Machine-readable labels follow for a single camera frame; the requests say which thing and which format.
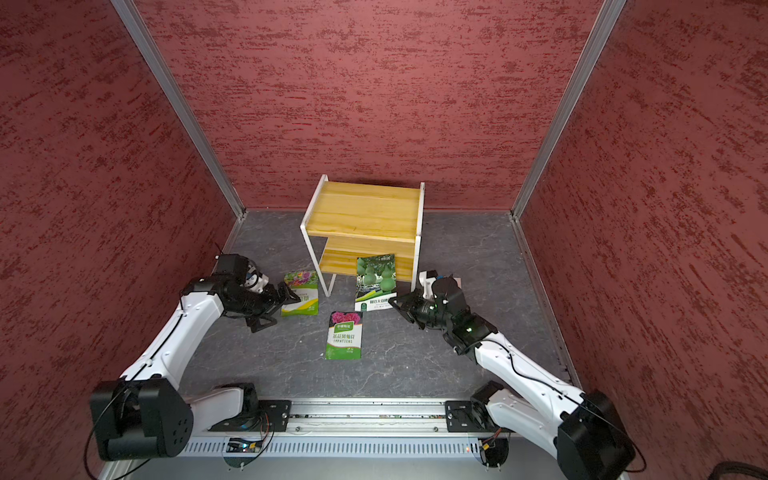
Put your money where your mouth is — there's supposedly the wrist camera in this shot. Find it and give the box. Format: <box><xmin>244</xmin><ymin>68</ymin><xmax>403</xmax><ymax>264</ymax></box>
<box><xmin>213</xmin><ymin>254</ymin><xmax>269</xmax><ymax>293</ymax></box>
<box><xmin>418</xmin><ymin>270</ymin><xmax>467</xmax><ymax>311</ymax></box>

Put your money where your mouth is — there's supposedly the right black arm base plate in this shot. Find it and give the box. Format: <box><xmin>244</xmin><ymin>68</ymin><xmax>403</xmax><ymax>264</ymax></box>
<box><xmin>444</xmin><ymin>400</ymin><xmax>498</xmax><ymax>435</ymax></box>

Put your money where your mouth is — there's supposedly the green rose impatiens seed bag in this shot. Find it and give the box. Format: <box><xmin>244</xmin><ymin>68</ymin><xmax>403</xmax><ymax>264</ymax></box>
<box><xmin>325</xmin><ymin>311</ymin><xmax>363</xmax><ymax>360</ymax></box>

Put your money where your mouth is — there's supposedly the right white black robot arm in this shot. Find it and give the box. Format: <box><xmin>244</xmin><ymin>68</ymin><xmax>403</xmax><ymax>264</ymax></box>
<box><xmin>389</xmin><ymin>291</ymin><xmax>639</xmax><ymax>479</ymax></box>

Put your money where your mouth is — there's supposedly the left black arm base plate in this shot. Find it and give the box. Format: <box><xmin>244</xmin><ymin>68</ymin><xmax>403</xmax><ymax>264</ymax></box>
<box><xmin>208</xmin><ymin>400</ymin><xmax>292</xmax><ymax>434</ymax></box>

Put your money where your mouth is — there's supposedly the white frame wooden shelf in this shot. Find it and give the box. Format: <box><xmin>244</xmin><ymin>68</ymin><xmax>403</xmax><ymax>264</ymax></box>
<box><xmin>300</xmin><ymin>175</ymin><xmax>425</xmax><ymax>297</ymax></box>

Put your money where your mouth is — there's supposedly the green white zinnias seed bag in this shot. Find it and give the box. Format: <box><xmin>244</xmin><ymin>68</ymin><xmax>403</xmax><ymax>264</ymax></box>
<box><xmin>281</xmin><ymin>271</ymin><xmax>319</xmax><ymax>317</ymax></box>

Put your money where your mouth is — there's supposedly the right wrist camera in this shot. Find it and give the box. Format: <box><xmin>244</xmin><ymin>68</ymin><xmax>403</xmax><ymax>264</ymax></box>
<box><xmin>418</xmin><ymin>270</ymin><xmax>467</xmax><ymax>311</ymax></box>

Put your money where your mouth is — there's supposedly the aluminium corner post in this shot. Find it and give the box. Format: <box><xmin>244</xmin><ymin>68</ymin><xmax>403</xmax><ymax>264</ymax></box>
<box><xmin>509</xmin><ymin>0</ymin><xmax>628</xmax><ymax>220</ymax></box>
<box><xmin>110</xmin><ymin>0</ymin><xmax>246</xmax><ymax>221</ymax></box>

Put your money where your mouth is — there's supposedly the dark green vegetable seed bag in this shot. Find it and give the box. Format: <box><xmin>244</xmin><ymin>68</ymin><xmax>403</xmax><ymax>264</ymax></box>
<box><xmin>354</xmin><ymin>254</ymin><xmax>397</xmax><ymax>312</ymax></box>

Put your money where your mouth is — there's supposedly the left aluminium corner post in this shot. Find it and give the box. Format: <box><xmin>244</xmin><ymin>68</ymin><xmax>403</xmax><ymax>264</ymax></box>
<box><xmin>110</xmin><ymin>0</ymin><xmax>246</xmax><ymax>221</ymax></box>

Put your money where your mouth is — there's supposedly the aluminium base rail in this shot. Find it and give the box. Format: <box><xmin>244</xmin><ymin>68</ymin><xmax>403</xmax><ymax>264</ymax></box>
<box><xmin>98</xmin><ymin>395</ymin><xmax>631</xmax><ymax>480</ymax></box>

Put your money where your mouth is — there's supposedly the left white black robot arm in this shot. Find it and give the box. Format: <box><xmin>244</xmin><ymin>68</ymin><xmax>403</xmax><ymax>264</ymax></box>
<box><xmin>86</xmin><ymin>274</ymin><xmax>300</xmax><ymax>461</ymax></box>

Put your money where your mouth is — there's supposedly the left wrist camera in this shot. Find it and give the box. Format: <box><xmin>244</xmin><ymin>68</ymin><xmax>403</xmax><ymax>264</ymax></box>
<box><xmin>213</xmin><ymin>254</ymin><xmax>269</xmax><ymax>293</ymax></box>

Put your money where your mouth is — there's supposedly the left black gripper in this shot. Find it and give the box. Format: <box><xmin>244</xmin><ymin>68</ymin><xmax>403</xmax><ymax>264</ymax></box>
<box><xmin>227</xmin><ymin>281</ymin><xmax>301</xmax><ymax>331</ymax></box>

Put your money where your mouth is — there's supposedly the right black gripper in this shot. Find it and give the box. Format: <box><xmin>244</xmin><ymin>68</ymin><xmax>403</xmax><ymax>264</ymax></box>
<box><xmin>389</xmin><ymin>288</ymin><xmax>453</xmax><ymax>330</ymax></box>

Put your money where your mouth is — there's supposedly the right aluminium corner post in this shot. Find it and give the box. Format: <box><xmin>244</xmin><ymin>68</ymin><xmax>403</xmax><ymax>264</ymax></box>
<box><xmin>509</xmin><ymin>0</ymin><xmax>628</xmax><ymax>220</ymax></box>

